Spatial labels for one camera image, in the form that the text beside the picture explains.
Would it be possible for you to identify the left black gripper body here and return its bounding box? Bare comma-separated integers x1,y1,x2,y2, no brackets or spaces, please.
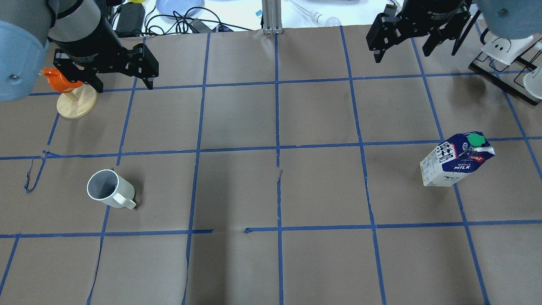
50,17,135,77

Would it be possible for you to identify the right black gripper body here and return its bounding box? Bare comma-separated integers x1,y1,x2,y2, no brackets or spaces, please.
391,0,472,43

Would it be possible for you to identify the white ceramic mug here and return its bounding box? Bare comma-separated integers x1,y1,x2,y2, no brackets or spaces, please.
86,169,137,210

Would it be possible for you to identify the blue white milk carton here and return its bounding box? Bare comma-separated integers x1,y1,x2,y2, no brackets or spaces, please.
419,131,496,187

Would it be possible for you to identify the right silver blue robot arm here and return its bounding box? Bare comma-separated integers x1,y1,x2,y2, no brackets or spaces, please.
366,0,542,63

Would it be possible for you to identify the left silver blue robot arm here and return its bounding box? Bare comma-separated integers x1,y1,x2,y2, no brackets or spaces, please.
0,0,159,102

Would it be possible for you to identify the white face cup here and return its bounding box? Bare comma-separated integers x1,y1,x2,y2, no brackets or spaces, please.
481,35,534,65

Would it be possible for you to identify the orange mug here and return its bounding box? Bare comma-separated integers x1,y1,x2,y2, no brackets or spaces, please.
40,68,83,93

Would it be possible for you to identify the wooden mug tree stand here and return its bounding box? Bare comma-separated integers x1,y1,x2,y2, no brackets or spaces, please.
56,84,97,119

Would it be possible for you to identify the black power adapter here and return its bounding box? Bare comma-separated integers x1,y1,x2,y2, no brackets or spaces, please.
115,2,145,37

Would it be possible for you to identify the light blue plate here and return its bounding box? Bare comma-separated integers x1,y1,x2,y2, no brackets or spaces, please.
155,0,205,19

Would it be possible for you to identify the white light bulb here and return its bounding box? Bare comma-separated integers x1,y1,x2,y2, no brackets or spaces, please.
309,11,341,27

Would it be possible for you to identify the black wire rack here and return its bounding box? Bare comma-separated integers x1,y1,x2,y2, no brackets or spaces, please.
469,27,541,106

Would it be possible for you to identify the aluminium frame post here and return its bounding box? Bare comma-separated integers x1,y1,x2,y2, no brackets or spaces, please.
261,0,283,35

